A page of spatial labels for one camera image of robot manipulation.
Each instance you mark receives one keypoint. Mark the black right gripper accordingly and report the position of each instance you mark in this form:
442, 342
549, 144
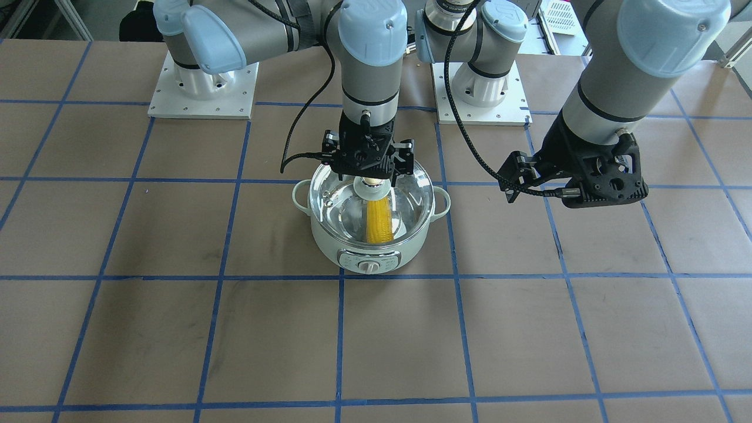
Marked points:
404, 157

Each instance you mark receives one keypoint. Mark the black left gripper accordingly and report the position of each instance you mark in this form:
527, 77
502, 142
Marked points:
557, 154

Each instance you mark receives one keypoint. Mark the glass pot lid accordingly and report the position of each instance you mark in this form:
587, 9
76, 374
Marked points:
347, 210

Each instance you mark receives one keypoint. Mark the yellow corn cob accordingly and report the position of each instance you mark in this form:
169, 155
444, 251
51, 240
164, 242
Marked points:
379, 221

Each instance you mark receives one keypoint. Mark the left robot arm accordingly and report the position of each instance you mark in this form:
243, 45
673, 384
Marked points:
639, 50

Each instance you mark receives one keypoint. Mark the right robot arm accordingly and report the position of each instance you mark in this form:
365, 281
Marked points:
367, 39

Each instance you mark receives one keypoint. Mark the mint green electric pot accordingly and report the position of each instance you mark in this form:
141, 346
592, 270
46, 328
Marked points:
372, 260

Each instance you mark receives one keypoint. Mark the white plastic basket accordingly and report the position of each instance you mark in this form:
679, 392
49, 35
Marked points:
561, 18

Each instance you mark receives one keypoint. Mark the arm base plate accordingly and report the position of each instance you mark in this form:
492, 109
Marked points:
487, 101
192, 94

